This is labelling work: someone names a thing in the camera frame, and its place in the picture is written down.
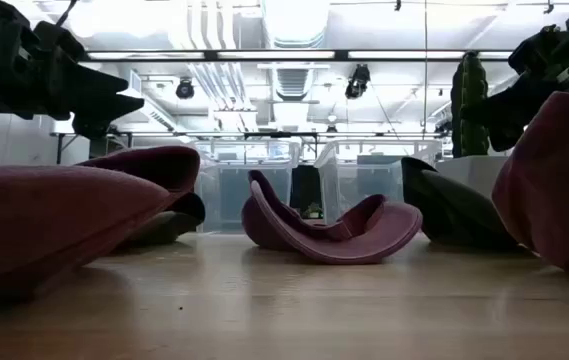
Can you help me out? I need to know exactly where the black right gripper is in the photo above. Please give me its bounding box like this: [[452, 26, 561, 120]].
[[460, 24, 569, 153]]

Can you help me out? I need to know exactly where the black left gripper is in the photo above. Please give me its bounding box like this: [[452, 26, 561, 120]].
[[0, 0, 146, 141]]

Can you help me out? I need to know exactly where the maroon baseball cap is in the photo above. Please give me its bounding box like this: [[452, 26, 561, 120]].
[[0, 144, 202, 301], [241, 169, 424, 266], [491, 91, 569, 281]]

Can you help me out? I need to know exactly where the green cactus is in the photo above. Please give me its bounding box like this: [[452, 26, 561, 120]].
[[450, 50, 492, 159]]

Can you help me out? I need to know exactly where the background table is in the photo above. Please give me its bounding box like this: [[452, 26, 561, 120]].
[[50, 130, 133, 166]]

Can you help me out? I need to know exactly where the clear plastic bin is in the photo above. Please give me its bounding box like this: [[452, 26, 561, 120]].
[[192, 139, 302, 234], [313, 138, 443, 224]]

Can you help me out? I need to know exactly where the long ceiling light bar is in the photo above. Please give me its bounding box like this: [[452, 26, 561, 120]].
[[83, 48, 515, 63]]

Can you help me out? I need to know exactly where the small green background plant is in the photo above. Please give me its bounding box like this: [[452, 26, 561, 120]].
[[303, 202, 325, 221]]

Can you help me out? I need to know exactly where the black hanging ceiling camera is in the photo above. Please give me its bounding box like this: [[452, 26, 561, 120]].
[[344, 63, 372, 101], [174, 76, 197, 101]]

